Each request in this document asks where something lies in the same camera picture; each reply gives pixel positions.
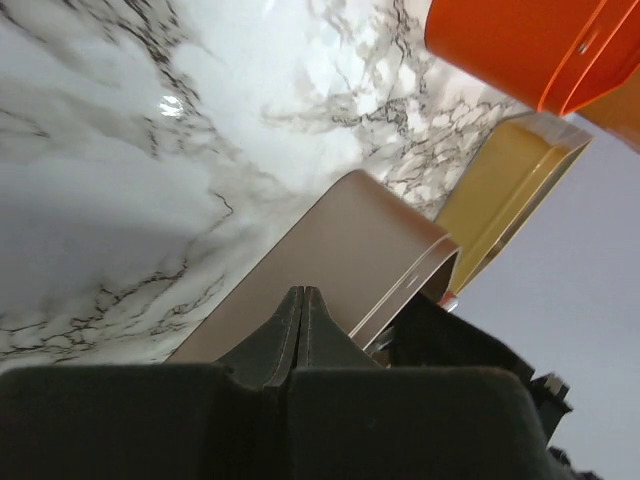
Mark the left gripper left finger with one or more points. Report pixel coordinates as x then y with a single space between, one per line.
221 420

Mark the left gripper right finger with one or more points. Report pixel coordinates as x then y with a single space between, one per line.
348 417

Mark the brown tray with lollipops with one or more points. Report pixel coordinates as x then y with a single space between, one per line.
366 250

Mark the gold tin with popsicle candies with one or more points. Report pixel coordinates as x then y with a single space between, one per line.
511 174

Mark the orange square candy tray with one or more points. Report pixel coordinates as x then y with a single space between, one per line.
554 56

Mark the large orange plastic bin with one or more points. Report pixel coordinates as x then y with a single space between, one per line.
613 108

